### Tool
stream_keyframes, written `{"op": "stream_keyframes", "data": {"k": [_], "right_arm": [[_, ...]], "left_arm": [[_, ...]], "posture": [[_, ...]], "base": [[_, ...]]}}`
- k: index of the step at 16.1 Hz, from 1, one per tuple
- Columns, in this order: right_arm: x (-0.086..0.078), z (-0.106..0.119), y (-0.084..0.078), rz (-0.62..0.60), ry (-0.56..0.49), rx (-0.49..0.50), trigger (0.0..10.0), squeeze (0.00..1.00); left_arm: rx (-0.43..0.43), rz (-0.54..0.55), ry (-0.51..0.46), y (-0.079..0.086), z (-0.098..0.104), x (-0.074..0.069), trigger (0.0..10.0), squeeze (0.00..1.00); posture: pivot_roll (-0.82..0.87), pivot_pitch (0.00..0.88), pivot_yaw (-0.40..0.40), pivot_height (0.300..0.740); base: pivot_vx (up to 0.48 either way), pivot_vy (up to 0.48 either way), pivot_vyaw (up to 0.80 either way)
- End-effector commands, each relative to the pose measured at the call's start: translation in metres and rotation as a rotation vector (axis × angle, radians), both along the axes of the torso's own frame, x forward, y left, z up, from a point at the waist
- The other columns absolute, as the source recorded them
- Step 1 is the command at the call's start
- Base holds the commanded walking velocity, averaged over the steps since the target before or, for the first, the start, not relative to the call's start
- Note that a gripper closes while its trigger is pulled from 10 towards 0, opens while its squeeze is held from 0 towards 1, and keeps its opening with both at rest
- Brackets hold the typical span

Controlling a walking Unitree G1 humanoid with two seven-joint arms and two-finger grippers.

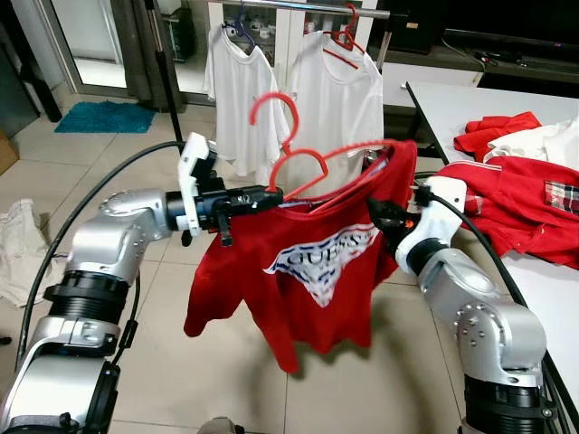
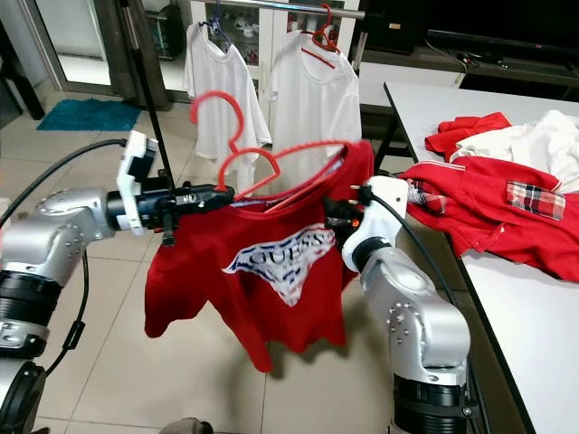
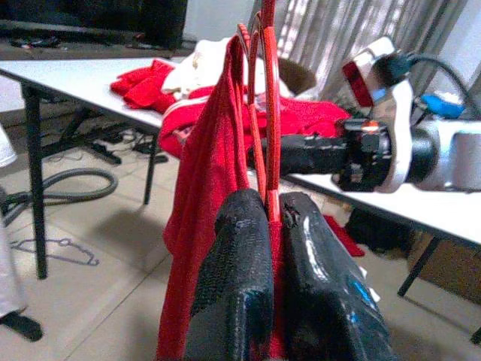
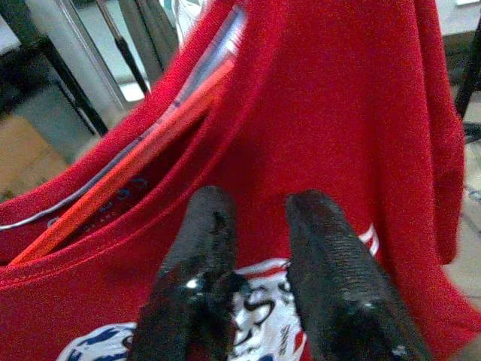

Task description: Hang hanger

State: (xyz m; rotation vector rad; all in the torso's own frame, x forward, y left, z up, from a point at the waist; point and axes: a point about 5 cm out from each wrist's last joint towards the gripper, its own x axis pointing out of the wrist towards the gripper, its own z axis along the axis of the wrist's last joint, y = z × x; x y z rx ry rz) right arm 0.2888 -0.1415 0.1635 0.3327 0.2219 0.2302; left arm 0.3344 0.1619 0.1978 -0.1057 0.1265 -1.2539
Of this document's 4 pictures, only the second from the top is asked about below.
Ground red printed t-shirt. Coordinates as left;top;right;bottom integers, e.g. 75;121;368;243
143;138;376;373

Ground teal floor mat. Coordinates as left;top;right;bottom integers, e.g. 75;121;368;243
36;99;137;132

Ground white garment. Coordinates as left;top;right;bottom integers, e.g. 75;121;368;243
452;110;579;195

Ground large white t-shirt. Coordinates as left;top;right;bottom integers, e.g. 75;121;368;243
269;32;363;150

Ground purple hanger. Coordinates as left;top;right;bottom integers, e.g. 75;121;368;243
204;5;236;42

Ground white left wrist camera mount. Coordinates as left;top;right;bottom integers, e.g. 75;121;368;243
116;131;159;238

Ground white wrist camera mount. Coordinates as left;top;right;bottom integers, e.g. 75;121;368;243
342;176;410;274
116;131;159;238

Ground red plastic hanger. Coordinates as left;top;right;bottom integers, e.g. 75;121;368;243
190;90;358;200
300;5;349;69

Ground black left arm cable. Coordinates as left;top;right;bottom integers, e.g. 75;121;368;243
0;136;128;227

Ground black flat television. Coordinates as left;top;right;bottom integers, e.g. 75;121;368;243
425;0;579;53

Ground grey curtain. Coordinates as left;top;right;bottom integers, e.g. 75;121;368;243
109;0;159;100

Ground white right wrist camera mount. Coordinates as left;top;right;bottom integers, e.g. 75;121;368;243
342;176;410;274

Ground white table black legs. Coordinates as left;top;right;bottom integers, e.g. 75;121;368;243
380;81;579;434

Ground white low drawer cabinet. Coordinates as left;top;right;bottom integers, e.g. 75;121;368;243
357;43;579;109

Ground metal clothes rack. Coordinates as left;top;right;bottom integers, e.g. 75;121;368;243
119;0;367;182

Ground black speaker gold label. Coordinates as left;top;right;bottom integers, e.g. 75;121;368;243
362;0;428;55

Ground red jacket plaid patches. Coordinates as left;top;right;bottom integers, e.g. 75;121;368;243
396;156;579;277

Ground white framed glass door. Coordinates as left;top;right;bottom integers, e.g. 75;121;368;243
23;0;128;96

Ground small white t-shirt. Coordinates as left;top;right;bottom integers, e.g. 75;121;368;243
183;23;272;191

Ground plain red garment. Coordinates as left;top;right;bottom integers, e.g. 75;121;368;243
425;111;514;159

